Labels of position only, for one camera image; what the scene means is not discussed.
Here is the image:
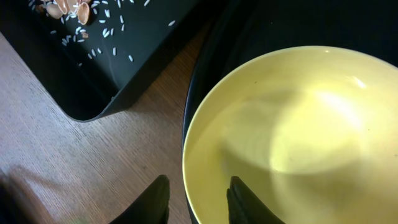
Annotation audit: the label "black rectangular tray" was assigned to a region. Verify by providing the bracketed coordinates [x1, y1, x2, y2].
[1, 0, 220, 122]

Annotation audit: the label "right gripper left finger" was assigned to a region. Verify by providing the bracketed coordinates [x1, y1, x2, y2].
[110, 175, 170, 224]

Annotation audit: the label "yellow bowl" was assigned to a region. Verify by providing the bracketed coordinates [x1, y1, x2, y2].
[183, 46, 397, 223]

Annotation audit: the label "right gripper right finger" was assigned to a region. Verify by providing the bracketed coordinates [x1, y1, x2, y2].
[226, 176, 284, 224]

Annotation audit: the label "round black serving tray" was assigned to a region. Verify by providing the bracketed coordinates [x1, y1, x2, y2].
[182, 0, 398, 224]

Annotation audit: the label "food scraps and rice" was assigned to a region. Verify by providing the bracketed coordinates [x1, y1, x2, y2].
[20, 0, 191, 73]

